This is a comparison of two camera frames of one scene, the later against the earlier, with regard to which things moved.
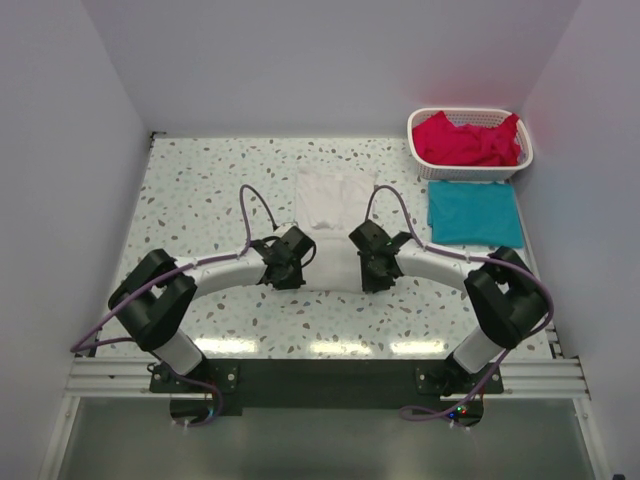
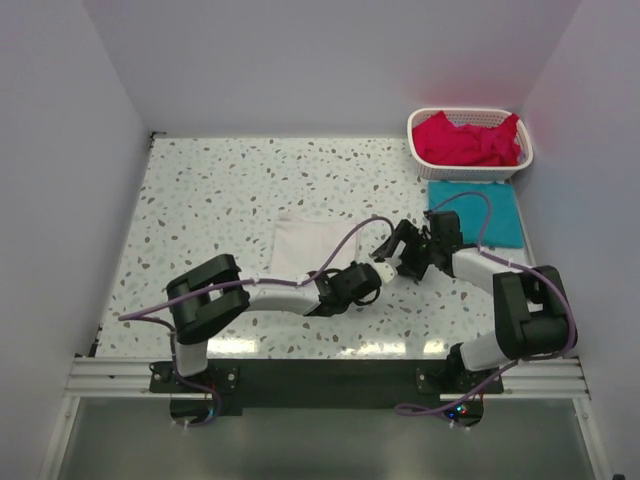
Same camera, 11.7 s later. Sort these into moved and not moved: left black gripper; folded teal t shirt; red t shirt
Moved: left black gripper
Not moved: folded teal t shirt; red t shirt
